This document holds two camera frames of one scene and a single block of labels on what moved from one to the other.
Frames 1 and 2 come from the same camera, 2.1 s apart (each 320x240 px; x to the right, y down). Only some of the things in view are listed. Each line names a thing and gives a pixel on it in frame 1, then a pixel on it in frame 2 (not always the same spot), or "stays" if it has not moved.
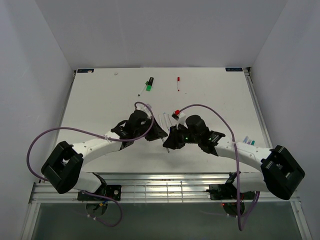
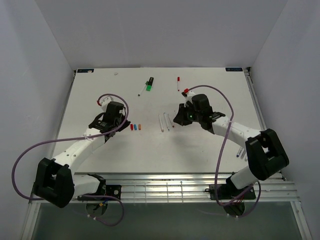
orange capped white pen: x=160 y=120 stays
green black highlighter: x=148 y=87 stays
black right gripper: x=173 y=141 to x=180 y=119
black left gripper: x=157 y=133 to x=127 y=123
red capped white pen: x=169 y=120 stays
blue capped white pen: x=166 y=121 stays
